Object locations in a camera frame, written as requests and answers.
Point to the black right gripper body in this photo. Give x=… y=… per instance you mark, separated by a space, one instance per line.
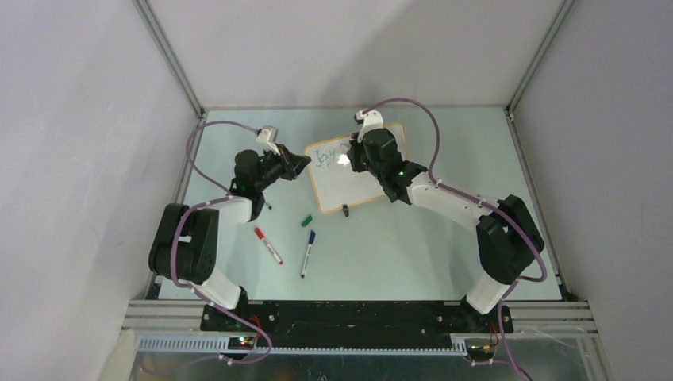
x=361 y=159

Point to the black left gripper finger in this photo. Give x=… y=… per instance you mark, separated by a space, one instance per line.
x=292 y=160
x=295 y=170

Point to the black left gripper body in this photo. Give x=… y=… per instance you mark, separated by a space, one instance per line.
x=272 y=169

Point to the yellow framed whiteboard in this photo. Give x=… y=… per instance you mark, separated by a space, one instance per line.
x=334 y=182

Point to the green marker cap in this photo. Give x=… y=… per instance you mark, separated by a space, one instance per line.
x=307 y=220

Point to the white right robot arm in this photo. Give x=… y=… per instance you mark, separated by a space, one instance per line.
x=508 y=239

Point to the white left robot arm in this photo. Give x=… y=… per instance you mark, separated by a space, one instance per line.
x=185 y=245

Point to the blue marker pen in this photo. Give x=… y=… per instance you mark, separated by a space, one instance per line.
x=311 y=240

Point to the red marker pen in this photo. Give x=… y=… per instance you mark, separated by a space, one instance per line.
x=269 y=246

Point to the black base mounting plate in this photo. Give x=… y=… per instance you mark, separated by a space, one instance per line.
x=357 y=325

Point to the left controller circuit board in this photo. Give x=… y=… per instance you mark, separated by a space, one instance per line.
x=241 y=343

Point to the controller circuit board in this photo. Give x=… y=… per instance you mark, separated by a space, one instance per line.
x=241 y=343
x=481 y=354

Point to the right controller circuit board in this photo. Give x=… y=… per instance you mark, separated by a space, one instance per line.
x=481 y=354

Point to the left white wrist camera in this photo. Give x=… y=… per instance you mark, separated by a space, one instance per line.
x=266 y=138

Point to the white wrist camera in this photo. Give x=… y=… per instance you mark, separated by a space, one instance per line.
x=266 y=138
x=368 y=120

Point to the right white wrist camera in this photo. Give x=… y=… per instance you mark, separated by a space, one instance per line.
x=368 y=120

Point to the left aluminium frame post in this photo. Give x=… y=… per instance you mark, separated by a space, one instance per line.
x=157 y=33

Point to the aluminium frame post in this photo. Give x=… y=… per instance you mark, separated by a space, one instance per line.
x=563 y=12
x=157 y=33

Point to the right aluminium frame post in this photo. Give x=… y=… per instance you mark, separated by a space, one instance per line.
x=563 y=12

